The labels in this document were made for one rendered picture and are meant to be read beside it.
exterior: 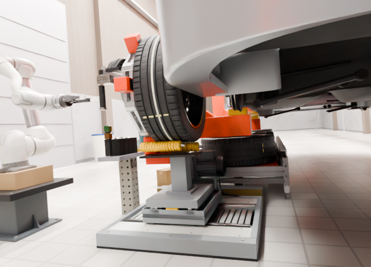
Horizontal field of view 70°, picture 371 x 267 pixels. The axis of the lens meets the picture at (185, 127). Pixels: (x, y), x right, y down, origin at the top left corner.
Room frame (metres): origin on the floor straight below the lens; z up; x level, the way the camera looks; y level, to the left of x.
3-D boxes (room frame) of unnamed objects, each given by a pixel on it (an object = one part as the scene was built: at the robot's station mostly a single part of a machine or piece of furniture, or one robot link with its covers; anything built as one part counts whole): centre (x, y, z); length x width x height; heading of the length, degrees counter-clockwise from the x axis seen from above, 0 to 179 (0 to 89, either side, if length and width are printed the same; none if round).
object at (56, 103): (1.68, 0.78, 0.83); 0.09 x 0.06 x 0.09; 162
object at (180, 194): (1.62, 0.05, 0.32); 0.40 x 0.30 x 0.28; 162
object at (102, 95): (1.58, 0.48, 0.83); 0.04 x 0.04 x 0.16
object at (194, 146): (1.62, 0.05, 0.49); 0.29 x 0.06 x 0.06; 72
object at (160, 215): (1.67, 0.03, 0.13); 0.50 x 0.36 x 0.10; 162
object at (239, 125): (2.11, -0.26, 0.69); 0.52 x 0.17 x 0.35; 72
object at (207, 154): (1.94, -0.14, 0.26); 0.42 x 0.18 x 0.35; 72
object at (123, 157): (1.97, 0.46, 0.44); 0.43 x 0.17 x 0.03; 162
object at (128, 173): (2.00, 0.45, 0.21); 0.10 x 0.10 x 0.42; 72
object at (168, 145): (1.52, 0.15, 0.51); 0.29 x 0.06 x 0.06; 72
